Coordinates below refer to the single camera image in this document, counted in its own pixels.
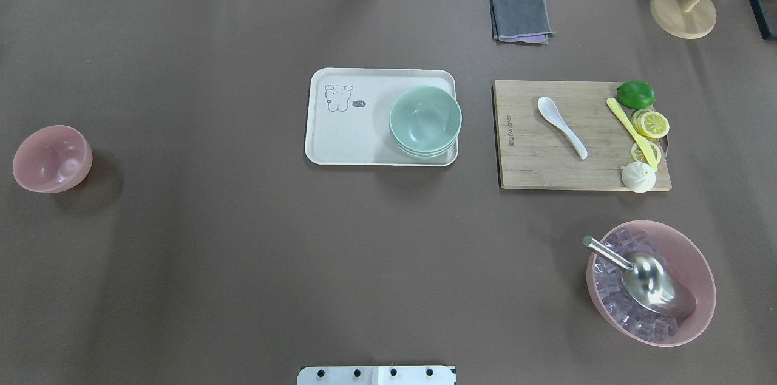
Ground white ceramic spoon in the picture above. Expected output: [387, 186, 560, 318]
[537, 95, 588, 159]

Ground small pink bowl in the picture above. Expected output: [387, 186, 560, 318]
[12, 125, 93, 193]

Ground lower green bowls stack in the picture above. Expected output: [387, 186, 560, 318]
[392, 136, 458, 158]

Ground top green bowl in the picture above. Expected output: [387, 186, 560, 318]
[389, 84, 463, 151]

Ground large pink bowl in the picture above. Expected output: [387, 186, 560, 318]
[586, 220, 717, 348]

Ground beige tray with cartoon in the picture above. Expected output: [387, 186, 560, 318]
[305, 67, 458, 167]

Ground bamboo cutting board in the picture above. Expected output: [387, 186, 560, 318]
[492, 80, 673, 192]

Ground grey folded cloth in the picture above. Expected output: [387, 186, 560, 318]
[489, 0, 555, 41]

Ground purple cloth under grey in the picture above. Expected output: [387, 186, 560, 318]
[497, 34, 549, 44]

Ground lower lemon slice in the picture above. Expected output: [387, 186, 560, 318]
[630, 140, 663, 163]

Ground lemon slice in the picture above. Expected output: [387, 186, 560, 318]
[631, 109, 671, 139]
[630, 140, 663, 163]

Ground white toy steamed bun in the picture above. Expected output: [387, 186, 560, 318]
[621, 162, 657, 193]

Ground yellow plastic knife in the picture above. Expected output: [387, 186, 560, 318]
[606, 97, 658, 172]

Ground green plastic lime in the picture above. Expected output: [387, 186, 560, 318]
[617, 80, 656, 109]

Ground upper lemon slice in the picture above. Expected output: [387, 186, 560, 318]
[631, 109, 671, 139]

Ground ice cubes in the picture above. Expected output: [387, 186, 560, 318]
[594, 227, 683, 342]

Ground metal ice scoop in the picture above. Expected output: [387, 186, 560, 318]
[582, 236, 697, 319]

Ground wooden stand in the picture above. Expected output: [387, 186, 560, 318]
[650, 0, 717, 39]

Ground black box at edge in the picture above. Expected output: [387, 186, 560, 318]
[749, 0, 776, 40]

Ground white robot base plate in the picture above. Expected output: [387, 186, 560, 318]
[296, 365, 457, 384]

